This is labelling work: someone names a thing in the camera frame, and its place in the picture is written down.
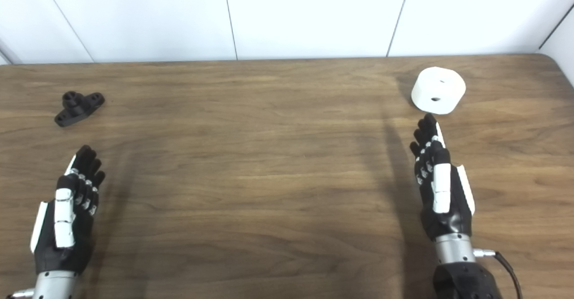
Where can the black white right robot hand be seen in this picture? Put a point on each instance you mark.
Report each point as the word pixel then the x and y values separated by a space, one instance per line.
pixel 448 218

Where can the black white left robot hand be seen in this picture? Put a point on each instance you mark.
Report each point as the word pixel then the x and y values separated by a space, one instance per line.
pixel 65 240

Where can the round white piece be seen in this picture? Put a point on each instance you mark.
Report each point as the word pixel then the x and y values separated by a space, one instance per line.
pixel 437 90

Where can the black flanged holder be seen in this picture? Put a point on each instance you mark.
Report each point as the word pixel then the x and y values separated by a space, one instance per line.
pixel 77 109

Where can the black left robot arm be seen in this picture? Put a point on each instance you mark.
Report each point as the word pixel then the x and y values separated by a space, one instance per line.
pixel 54 285

